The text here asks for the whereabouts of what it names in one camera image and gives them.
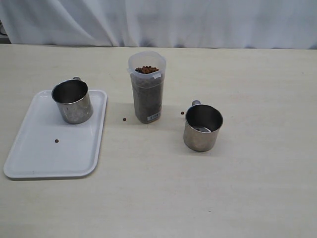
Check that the white plastic tray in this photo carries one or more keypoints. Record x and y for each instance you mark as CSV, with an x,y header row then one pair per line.
x,y
34,153

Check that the clear plastic tall container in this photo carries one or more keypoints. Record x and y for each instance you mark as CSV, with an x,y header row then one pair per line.
x,y
147,73

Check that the white curtain backdrop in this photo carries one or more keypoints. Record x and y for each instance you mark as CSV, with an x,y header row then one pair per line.
x,y
284,24

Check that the steel mug with kibble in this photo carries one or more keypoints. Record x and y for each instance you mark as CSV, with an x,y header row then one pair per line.
x,y
73,100

